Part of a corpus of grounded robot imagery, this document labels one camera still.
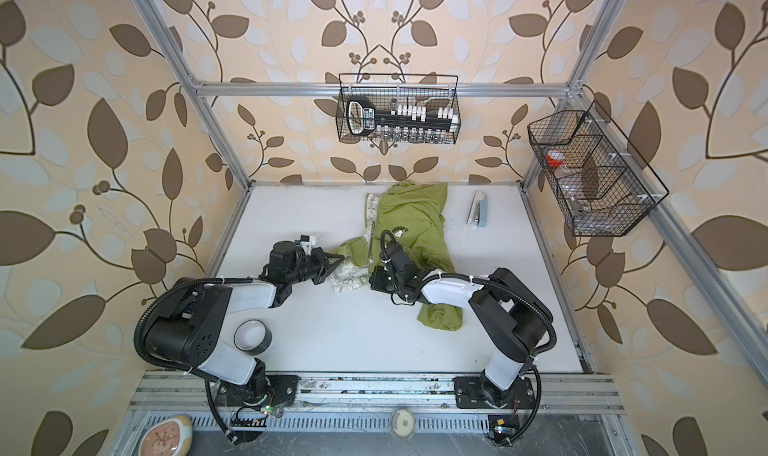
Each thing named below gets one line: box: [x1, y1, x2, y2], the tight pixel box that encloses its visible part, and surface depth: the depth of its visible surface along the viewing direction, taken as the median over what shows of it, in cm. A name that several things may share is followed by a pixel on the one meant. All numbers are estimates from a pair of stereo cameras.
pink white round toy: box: [140, 414, 193, 456], surface depth 68 cm
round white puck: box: [391, 409, 415, 439], surface depth 62 cm
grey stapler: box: [466, 190, 488, 227], surface depth 110 cm
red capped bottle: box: [545, 149, 565, 168], surface depth 84 cm
